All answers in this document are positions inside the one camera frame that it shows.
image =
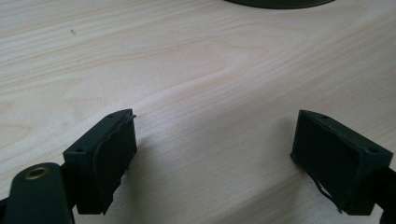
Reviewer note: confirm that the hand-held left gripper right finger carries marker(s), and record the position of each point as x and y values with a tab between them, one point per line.
339	161

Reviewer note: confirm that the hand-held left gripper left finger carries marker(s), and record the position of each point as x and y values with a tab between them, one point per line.
102	161

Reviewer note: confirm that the black mesh trash bin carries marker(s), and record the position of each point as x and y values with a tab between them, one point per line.
280	3

